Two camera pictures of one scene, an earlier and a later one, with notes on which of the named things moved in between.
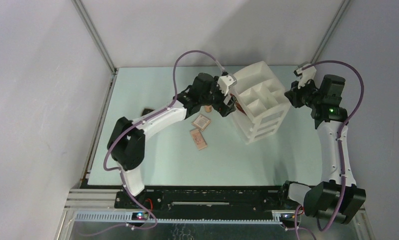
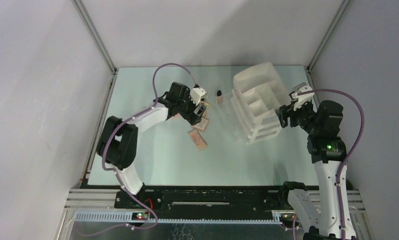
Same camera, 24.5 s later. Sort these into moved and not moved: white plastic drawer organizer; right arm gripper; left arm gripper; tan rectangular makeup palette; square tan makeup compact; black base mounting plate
Moved: left arm gripper; right arm gripper
Not moved: square tan makeup compact; black base mounting plate; tan rectangular makeup palette; white plastic drawer organizer
